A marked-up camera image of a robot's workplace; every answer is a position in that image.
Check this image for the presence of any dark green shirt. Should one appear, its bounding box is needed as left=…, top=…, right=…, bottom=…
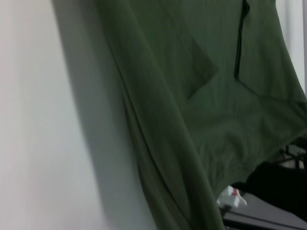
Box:
left=92, top=0, right=307, bottom=230

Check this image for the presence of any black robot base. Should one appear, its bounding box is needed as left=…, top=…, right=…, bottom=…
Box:
left=232, top=161, right=307, bottom=212

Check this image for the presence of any white box with red mark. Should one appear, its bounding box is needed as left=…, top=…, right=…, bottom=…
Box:
left=216, top=185, right=248, bottom=208

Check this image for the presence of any grey platform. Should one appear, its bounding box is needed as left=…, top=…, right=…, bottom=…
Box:
left=222, top=191, right=307, bottom=230

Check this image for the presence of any black metal frame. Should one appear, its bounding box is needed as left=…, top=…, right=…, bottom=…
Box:
left=278, top=138, right=307, bottom=170

